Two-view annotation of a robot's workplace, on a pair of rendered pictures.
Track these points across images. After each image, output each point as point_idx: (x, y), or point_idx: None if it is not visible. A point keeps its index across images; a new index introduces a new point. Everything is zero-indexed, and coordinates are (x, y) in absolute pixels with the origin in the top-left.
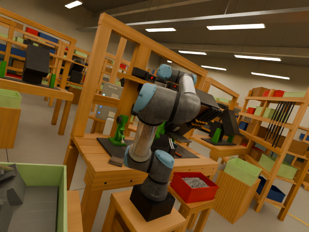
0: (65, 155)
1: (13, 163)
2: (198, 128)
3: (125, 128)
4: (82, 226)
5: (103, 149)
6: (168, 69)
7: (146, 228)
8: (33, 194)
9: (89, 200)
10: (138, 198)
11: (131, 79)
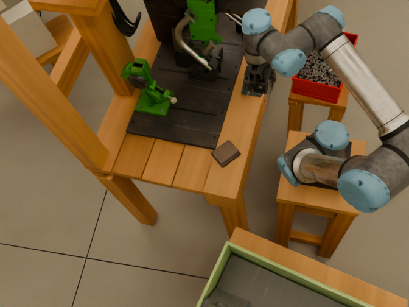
0: (106, 185)
1: (201, 301)
2: None
3: (132, 61)
4: (296, 253)
5: (168, 143)
6: (300, 60)
7: None
8: (235, 285)
9: (239, 211)
10: (317, 181)
11: (102, 7)
